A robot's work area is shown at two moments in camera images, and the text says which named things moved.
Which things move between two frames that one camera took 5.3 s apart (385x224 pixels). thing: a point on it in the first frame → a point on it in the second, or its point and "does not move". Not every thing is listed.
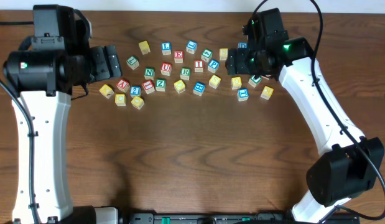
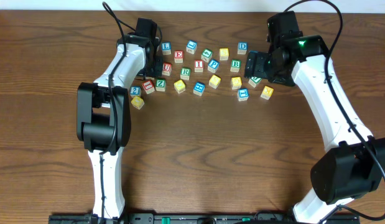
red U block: (166, 68) does not move
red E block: (179, 56) does not move
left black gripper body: (99, 63) → (155, 66)
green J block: (254, 82) does not move
